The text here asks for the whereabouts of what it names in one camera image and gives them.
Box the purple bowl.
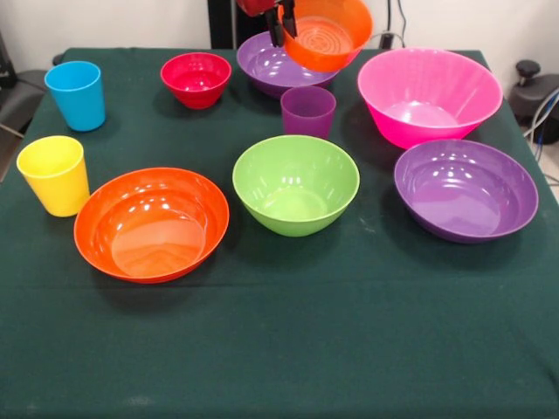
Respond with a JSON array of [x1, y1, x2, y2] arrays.
[[236, 31, 342, 100], [393, 138, 540, 244]]

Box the dark green table cloth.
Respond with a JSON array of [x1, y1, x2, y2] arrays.
[[0, 46, 559, 419]]

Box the yellow plastic cup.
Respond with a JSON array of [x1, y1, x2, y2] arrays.
[[16, 135, 91, 218]]

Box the small orange bowl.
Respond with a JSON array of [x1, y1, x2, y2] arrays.
[[278, 0, 376, 73]]

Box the purple plastic cup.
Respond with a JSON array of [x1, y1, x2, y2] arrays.
[[279, 86, 338, 138]]

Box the large orange bowl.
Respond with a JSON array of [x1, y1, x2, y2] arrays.
[[72, 167, 231, 285]]

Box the black chair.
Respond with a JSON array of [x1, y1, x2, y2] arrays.
[[0, 30, 47, 139]]

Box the blue plastic cup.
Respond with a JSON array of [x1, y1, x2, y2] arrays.
[[44, 60, 107, 133]]

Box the grey and blue cables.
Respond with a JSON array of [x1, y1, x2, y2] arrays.
[[521, 86, 559, 145]]

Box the black equipment with knob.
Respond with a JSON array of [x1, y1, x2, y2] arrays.
[[508, 59, 559, 145]]

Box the large pink bowl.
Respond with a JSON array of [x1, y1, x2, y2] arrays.
[[356, 47, 504, 150]]

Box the green bowl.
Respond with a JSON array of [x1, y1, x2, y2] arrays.
[[231, 134, 362, 238]]

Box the grey cable with plug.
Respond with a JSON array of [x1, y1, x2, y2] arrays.
[[366, 30, 408, 52]]

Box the black hanging cable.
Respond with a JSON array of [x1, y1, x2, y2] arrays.
[[395, 0, 410, 49]]

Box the small red bowl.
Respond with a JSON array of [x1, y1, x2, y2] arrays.
[[160, 52, 232, 110]]

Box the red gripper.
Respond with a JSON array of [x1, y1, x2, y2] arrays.
[[236, 0, 299, 48]]

